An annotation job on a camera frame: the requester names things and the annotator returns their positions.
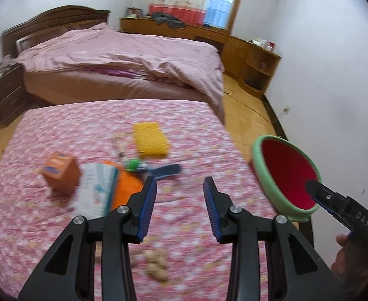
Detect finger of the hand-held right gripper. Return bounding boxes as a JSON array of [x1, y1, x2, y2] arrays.
[[306, 179, 352, 209], [317, 202, 354, 230]]

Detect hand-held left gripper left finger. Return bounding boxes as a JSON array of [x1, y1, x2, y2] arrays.
[[17, 176, 158, 301]]

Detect framed photo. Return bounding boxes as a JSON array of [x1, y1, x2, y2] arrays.
[[125, 7, 144, 19]]

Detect small wooden stick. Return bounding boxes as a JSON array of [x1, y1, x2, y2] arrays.
[[113, 134, 127, 159]]

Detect floor cable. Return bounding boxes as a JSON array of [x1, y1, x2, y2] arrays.
[[223, 87, 285, 139]]

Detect pink floral cloth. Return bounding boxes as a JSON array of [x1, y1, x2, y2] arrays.
[[0, 100, 283, 301]]

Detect orange cardboard box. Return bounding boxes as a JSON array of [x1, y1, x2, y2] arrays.
[[39, 152, 81, 195]]

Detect brown bed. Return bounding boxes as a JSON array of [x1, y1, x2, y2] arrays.
[[21, 67, 226, 123]]

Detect green basin with red inside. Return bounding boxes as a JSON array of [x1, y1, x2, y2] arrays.
[[251, 135, 323, 223]]

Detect dark wooden nightstand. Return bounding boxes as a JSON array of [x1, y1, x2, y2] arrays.
[[0, 63, 27, 123]]

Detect pile of peanuts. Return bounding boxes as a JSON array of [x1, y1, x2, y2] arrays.
[[141, 247, 169, 282]]

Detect blue handled tool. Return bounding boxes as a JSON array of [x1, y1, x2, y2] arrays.
[[144, 164, 183, 180]]

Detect clothes on nightstand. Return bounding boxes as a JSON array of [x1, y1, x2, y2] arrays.
[[0, 55, 19, 80]]

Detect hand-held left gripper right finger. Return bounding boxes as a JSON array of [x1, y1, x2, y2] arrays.
[[203, 176, 347, 301]]

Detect dark grey clothes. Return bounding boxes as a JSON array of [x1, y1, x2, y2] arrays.
[[151, 12, 186, 29]]

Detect person's right hand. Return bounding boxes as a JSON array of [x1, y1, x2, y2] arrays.
[[331, 234, 368, 279]]

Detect window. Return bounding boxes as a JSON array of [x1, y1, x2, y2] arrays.
[[203, 0, 248, 34]]

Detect dark wooden headboard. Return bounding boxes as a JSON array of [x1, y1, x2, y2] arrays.
[[0, 5, 111, 57]]

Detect white paper packet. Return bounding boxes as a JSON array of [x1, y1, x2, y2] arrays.
[[75, 163, 119, 220]]

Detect purple striped sheet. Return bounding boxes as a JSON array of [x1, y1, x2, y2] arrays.
[[89, 65, 148, 80]]

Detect long wooden cabinet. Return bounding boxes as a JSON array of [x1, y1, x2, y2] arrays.
[[120, 17, 282, 101]]

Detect small green plastic item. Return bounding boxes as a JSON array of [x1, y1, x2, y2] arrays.
[[124, 159, 149, 174]]

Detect yellow sponge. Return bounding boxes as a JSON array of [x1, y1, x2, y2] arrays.
[[133, 122, 171, 158]]

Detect bed with pink duvet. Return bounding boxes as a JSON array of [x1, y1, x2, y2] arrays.
[[15, 22, 225, 113]]

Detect white cups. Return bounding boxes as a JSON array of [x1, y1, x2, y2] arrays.
[[252, 38, 276, 51]]

